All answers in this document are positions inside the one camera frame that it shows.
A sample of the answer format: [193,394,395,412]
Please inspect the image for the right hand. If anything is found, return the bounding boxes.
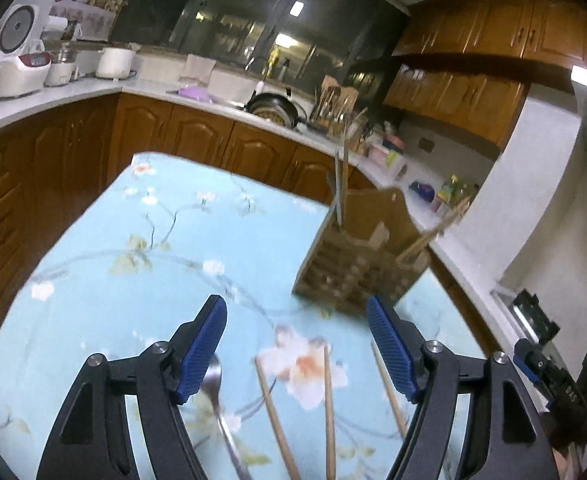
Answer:
[553,446,581,480]

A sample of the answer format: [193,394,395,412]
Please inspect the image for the wooden chopstick right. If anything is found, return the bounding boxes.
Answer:
[371,341,407,439]

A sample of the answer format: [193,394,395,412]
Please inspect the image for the silver metal fork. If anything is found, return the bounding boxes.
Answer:
[201,354,252,480]

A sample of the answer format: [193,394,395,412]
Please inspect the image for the wooden chopstick middle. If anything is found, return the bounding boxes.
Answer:
[323,344,336,480]

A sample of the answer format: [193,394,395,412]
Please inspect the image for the wooden chopstick far left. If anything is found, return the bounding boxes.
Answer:
[254,359,301,480]

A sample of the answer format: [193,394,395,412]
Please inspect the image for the floral blue tablecloth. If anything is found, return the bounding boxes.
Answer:
[0,152,490,480]

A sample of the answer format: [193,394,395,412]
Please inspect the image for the wooden chopstick in holder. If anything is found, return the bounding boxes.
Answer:
[395,196,471,266]

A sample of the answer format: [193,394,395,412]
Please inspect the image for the wooden utensil holder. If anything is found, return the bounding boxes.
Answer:
[292,186,430,316]

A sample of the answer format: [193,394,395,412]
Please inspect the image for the metal utensil in holder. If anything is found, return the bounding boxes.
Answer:
[327,152,343,229]

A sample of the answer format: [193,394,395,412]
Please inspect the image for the countertop utensil rack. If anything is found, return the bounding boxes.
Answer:
[307,75,367,138]

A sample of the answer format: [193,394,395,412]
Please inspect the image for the white electric pot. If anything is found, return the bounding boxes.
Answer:
[96,47,136,79]

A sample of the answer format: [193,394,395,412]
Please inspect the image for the black frying pan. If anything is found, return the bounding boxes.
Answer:
[244,92,307,129]

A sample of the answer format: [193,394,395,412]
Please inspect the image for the white rice cooker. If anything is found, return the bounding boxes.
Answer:
[0,3,51,99]

